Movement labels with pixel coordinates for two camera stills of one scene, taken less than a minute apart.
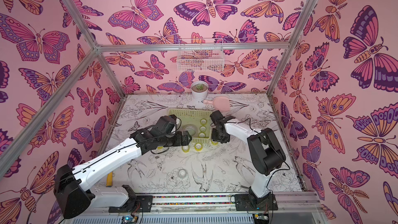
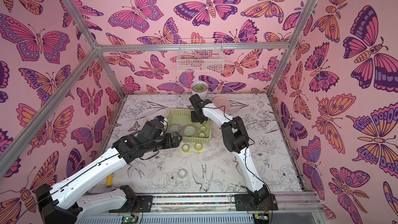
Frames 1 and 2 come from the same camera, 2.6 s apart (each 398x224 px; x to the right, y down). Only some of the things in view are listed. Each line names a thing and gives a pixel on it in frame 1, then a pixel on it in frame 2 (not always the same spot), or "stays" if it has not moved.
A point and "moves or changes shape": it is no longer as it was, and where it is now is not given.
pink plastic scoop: (221, 103) stays
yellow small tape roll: (198, 150) stays
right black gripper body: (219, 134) to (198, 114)
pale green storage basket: (197, 122) stays
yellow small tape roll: (185, 151) stays
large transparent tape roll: (191, 128) moves or changes shape
